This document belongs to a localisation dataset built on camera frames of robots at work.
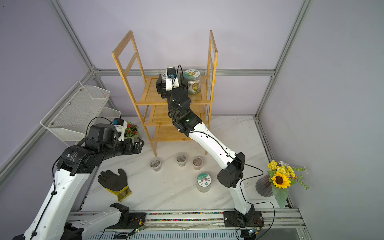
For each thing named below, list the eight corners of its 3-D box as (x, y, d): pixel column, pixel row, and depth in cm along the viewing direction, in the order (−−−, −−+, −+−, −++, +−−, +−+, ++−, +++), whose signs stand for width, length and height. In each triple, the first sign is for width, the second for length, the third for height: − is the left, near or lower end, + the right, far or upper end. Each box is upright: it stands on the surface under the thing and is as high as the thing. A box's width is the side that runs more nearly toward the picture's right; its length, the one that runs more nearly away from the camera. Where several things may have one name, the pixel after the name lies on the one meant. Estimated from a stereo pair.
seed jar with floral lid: (196, 192, 84) (196, 187, 78) (196, 179, 89) (196, 173, 82) (210, 192, 84) (211, 187, 78) (209, 179, 89) (210, 173, 82)
